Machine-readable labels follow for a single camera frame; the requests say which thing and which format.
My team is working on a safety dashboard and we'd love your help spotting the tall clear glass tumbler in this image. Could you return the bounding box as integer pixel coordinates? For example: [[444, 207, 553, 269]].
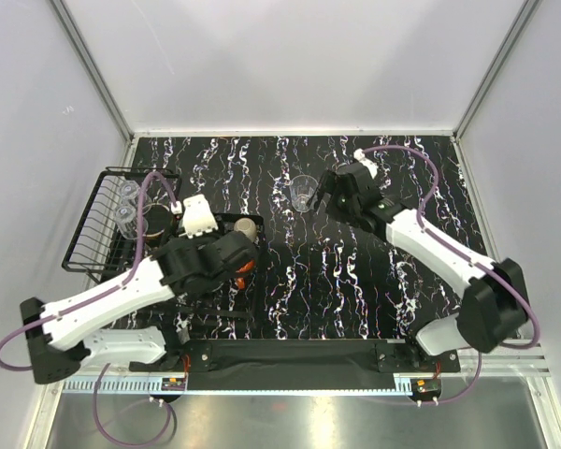
[[289, 175, 318, 213]]

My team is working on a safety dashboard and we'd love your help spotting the orange black mug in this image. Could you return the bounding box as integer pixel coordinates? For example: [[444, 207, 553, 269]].
[[235, 260, 255, 290]]

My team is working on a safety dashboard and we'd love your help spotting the black mug red inside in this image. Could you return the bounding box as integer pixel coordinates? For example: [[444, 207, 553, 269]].
[[144, 204, 175, 248]]

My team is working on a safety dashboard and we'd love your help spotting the small beige mug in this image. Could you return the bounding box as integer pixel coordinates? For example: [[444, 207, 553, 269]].
[[233, 217, 257, 242]]

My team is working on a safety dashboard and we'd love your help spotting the small clear glass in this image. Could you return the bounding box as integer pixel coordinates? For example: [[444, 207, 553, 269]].
[[119, 180, 141, 209], [114, 205, 149, 240]]

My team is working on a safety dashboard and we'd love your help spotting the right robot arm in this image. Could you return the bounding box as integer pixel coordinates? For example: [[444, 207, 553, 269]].
[[308, 162, 530, 371]]

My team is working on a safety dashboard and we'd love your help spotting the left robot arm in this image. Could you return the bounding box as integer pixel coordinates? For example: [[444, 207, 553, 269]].
[[20, 231, 258, 384]]

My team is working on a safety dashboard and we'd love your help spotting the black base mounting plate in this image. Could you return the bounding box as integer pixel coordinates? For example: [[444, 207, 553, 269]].
[[129, 340, 460, 392]]

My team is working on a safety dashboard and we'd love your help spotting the black wire dish rack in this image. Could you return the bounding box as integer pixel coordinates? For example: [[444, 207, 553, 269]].
[[62, 167, 267, 322]]

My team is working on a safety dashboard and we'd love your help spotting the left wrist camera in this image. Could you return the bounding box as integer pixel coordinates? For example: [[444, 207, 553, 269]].
[[170, 194, 218, 239]]

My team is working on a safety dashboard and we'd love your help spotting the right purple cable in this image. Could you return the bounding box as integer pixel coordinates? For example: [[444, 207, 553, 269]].
[[362, 145, 543, 351]]

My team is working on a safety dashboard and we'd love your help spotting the purple cable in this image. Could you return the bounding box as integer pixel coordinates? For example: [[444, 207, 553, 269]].
[[362, 145, 543, 351], [0, 170, 181, 373]]

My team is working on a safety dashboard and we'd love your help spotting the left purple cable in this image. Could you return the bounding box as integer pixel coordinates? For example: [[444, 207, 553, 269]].
[[0, 170, 181, 373]]

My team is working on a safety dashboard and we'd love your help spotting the grey cable duct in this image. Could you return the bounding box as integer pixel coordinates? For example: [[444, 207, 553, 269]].
[[63, 375, 412, 397]]

